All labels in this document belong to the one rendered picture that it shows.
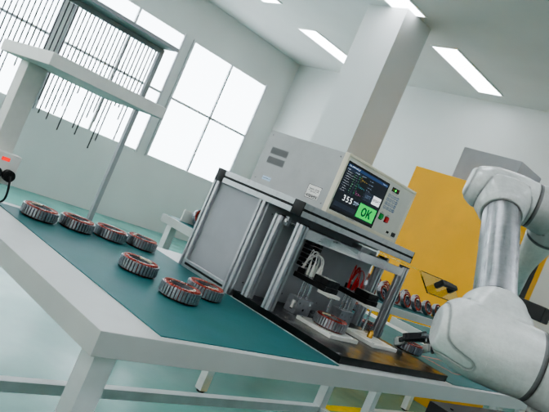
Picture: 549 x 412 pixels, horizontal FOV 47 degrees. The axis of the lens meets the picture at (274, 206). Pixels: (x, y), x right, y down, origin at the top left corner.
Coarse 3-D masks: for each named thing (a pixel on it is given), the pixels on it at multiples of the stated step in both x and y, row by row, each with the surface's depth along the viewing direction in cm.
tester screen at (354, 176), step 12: (348, 168) 204; (348, 180) 206; (360, 180) 210; (372, 180) 214; (348, 192) 207; (360, 192) 212; (372, 192) 216; (384, 192) 220; (348, 204) 209; (372, 204) 218
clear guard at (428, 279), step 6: (366, 246) 224; (378, 252) 219; (420, 270) 207; (426, 276) 209; (432, 276) 212; (426, 282) 206; (432, 282) 210; (426, 288) 204; (432, 288) 208; (444, 288) 216; (432, 294) 206; (438, 294) 209; (444, 294) 213; (450, 294) 217; (456, 294) 222
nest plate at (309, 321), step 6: (300, 318) 198; (306, 318) 200; (306, 324) 196; (312, 324) 195; (318, 330) 192; (324, 330) 192; (330, 336) 189; (336, 336) 191; (342, 336) 195; (348, 336) 200; (348, 342) 196; (354, 342) 198
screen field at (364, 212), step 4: (360, 204) 214; (364, 204) 215; (360, 208) 214; (364, 208) 216; (368, 208) 217; (372, 208) 218; (356, 212) 213; (360, 212) 215; (364, 212) 216; (368, 212) 218; (372, 212) 219; (376, 212) 220; (356, 216) 214; (360, 216) 215; (364, 216) 217; (368, 216) 218; (372, 216) 220; (364, 220) 218; (368, 220) 219; (372, 220) 220
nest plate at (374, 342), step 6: (348, 330) 214; (354, 330) 218; (360, 330) 225; (354, 336) 212; (360, 336) 211; (366, 336) 217; (366, 342) 208; (372, 342) 210; (378, 342) 216; (378, 348) 209; (384, 348) 211; (390, 348) 214
